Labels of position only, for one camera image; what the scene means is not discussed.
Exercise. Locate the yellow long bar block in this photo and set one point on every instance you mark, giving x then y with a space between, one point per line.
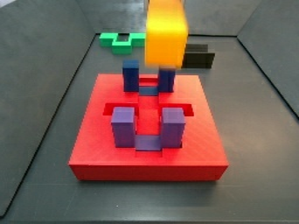
166 34

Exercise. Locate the red slotted board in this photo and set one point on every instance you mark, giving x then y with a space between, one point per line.
98 160

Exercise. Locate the purple U-shaped block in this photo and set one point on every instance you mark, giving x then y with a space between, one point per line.
170 137

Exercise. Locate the dark blue U-shaped block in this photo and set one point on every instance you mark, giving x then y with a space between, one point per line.
133 80

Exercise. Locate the green zigzag block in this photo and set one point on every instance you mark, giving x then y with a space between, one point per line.
108 39

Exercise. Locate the black angle bracket holder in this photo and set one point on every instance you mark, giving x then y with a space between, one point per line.
198 57

